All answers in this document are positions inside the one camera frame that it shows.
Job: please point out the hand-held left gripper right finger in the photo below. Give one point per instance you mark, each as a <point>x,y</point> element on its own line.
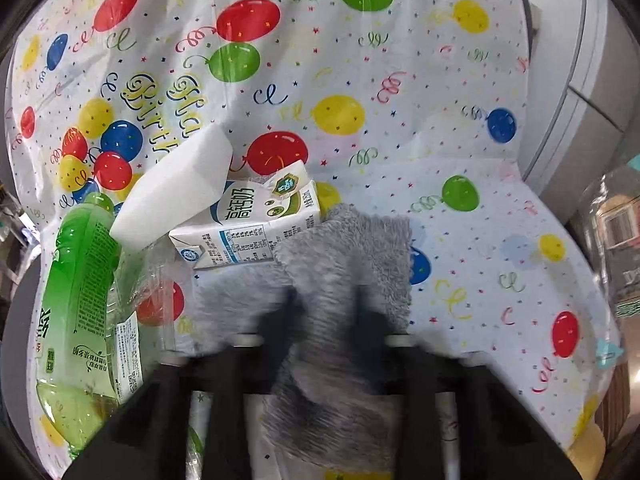
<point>415,375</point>

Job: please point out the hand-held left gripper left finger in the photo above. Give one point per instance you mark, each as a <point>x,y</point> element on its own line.
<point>250,360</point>

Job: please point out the grey fluffy cloth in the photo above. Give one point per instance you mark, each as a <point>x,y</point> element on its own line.
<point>330,270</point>

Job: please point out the white milk carton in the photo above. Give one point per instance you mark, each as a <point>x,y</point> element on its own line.
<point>240,230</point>

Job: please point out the green plastic bottle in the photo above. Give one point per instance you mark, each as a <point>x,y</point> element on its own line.
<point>80,280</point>

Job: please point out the white foam block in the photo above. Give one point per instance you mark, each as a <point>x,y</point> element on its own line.
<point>175,185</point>

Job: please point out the person's right leg yellow fleece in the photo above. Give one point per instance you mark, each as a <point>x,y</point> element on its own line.
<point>592,445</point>

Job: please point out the dark grey armchair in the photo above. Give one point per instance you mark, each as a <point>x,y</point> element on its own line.
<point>20,320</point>

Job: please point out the balloon print plastic tablecloth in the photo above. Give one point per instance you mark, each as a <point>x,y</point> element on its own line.
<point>400,135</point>

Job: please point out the grey refrigerator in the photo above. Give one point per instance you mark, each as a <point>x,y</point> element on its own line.
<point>575,60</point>

